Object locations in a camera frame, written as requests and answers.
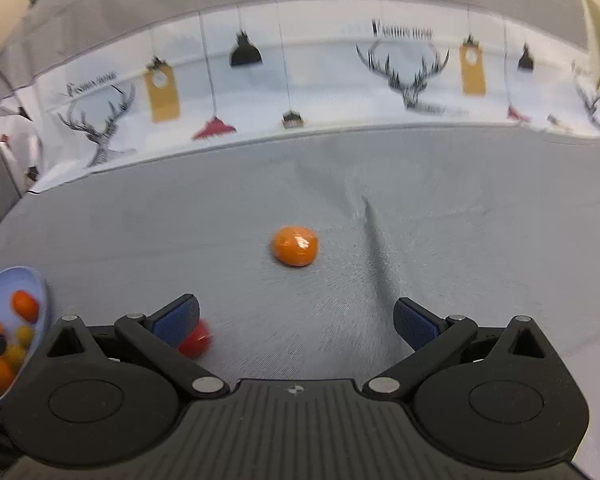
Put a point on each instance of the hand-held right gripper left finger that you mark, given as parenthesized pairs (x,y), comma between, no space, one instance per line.
(176,319)

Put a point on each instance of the small yellow fruit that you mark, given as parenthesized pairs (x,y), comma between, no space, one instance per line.
(15,356)
(25,335)

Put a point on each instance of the deer printed duvet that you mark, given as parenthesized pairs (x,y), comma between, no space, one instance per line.
(330,85)

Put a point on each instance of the small red fruit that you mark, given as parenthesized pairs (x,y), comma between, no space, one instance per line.
(198,341)

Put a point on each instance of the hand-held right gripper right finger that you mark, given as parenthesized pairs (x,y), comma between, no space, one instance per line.
(416,321)

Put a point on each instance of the light blue bowl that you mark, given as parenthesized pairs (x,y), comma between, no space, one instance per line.
(10,280)

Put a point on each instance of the grey bed sheet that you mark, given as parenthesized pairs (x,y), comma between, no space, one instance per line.
(230,210)

